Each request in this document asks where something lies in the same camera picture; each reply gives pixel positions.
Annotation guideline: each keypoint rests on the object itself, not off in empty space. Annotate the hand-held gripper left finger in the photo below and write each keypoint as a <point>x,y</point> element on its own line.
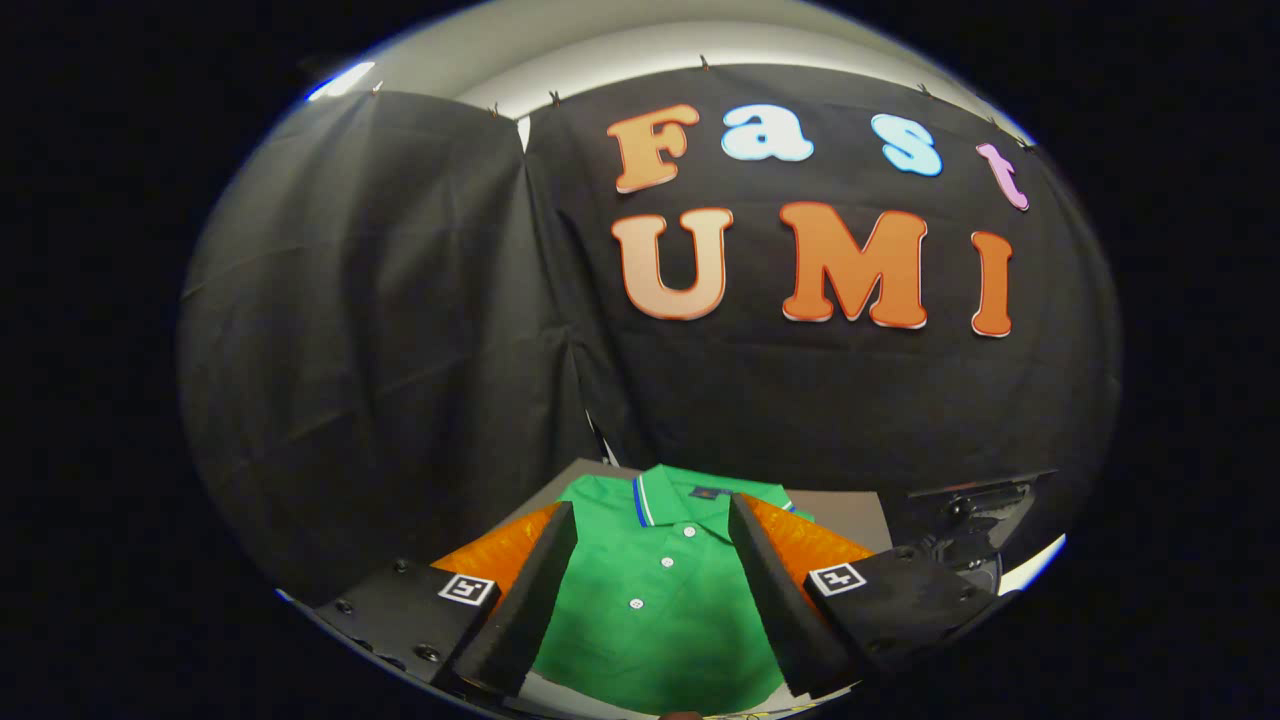
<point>510,620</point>

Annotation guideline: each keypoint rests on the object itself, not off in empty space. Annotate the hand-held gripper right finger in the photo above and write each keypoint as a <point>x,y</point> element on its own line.
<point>785,610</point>

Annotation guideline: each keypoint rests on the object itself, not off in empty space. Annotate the green polo shirt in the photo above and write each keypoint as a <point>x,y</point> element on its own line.
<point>660,620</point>

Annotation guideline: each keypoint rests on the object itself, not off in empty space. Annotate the silver cabinet with dark top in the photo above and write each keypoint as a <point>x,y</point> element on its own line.
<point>850,515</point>

